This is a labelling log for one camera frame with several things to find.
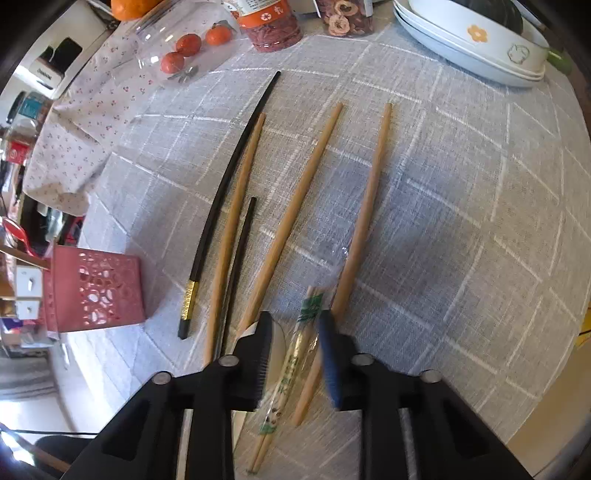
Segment black cable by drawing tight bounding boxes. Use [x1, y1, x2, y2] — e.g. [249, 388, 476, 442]
[0, 427, 99, 438]

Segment jar of red goji berries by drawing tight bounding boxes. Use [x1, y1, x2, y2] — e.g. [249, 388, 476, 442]
[236, 0, 304, 53]

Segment orange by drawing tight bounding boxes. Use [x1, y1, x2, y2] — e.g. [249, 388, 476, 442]
[111, 0, 153, 21]

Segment white appliance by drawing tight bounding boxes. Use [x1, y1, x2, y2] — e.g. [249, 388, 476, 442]
[22, 0, 117, 100]

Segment jar of dried fruit slices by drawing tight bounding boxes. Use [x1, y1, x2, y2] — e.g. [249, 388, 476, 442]
[315, 0, 376, 37]

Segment black chopstick with gold band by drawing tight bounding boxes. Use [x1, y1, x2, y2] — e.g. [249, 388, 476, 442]
[177, 71, 282, 341]

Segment grey plaid tablecloth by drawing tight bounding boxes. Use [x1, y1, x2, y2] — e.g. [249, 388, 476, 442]
[58, 21, 588, 480]

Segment dark green squash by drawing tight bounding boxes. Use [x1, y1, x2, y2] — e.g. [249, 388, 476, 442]
[455, 0, 525, 34]

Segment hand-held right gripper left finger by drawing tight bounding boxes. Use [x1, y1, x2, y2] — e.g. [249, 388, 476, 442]
[69, 311, 274, 480]

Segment wooden chopstick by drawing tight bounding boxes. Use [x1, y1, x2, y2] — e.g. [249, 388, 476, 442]
[235, 102, 344, 340]
[292, 102, 393, 426]
[203, 113, 267, 367]

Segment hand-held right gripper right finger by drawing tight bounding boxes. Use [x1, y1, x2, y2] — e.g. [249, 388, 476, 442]
[318, 309, 534, 480]

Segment pink perforated utensil holder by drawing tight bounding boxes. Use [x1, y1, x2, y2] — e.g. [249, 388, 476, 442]
[41, 244, 147, 334]

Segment white cherry print cloth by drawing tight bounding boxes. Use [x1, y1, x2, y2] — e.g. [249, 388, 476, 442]
[22, 25, 155, 217]

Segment red cherry tomato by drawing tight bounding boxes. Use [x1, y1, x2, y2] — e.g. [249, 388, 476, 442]
[160, 51, 186, 75]
[175, 34, 203, 57]
[205, 25, 232, 47]

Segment disposable chopsticks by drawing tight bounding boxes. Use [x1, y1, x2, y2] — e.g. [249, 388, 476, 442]
[246, 285, 338, 474]

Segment clear plastic container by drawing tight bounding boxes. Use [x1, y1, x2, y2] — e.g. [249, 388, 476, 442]
[124, 0, 242, 87]

